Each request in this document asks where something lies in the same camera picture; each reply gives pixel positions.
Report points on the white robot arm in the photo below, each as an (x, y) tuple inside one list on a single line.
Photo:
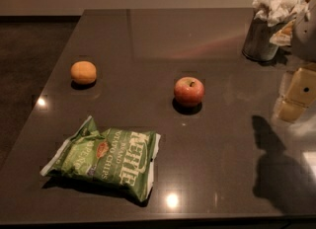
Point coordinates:
[(303, 43)]

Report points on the red apple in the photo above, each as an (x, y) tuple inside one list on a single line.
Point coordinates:
[(188, 92)]

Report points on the orange fruit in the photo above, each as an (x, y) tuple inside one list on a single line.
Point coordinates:
[(83, 72)]

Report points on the crumpled white napkins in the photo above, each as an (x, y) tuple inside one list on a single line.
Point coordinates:
[(282, 13)]

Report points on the green Kettle chip bag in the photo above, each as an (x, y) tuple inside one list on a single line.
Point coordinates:
[(115, 158)]

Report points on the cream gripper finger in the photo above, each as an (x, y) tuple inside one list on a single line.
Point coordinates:
[(297, 92)]

